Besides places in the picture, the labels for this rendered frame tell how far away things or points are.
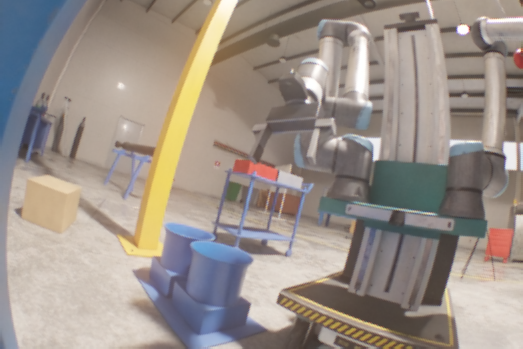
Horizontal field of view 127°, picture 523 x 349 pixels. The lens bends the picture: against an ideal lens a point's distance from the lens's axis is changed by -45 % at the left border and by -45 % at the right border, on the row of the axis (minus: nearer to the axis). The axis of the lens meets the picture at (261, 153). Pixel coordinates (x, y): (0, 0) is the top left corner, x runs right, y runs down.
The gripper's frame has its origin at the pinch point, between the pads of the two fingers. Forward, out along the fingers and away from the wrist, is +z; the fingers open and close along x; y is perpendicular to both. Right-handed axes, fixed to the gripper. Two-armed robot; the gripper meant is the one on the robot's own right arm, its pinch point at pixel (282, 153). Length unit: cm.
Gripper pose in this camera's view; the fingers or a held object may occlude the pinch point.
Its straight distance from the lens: 49.2
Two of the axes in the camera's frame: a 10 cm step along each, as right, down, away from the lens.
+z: -3.4, 7.7, -5.4
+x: -8.4, 0.1, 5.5
